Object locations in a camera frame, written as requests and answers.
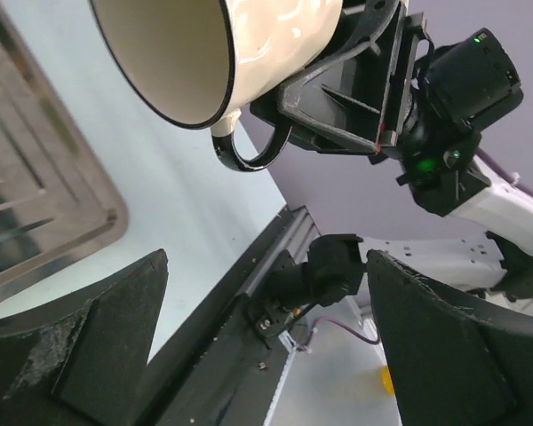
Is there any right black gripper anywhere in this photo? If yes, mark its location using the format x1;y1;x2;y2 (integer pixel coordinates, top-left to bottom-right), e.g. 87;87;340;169
250;1;427;155

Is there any steel tray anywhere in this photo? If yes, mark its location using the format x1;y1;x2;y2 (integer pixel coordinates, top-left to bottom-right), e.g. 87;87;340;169
0;2;129;303

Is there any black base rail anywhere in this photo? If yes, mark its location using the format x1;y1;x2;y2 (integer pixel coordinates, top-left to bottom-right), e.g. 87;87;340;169
132;208;319;425

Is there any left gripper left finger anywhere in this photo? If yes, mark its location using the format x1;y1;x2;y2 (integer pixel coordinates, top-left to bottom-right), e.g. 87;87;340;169
0;249;168;425

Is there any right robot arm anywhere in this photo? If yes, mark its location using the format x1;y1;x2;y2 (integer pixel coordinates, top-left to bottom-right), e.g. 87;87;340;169
250;1;533;301

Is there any white slotted cable duct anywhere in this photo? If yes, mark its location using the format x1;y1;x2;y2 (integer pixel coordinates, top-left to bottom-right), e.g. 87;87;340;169
263;331;301;426

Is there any cream mug black handle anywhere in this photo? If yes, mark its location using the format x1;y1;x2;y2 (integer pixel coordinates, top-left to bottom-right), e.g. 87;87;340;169
90;0;343;172

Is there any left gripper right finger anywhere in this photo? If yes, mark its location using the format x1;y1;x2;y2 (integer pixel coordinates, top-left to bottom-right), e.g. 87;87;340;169
367;249;533;425

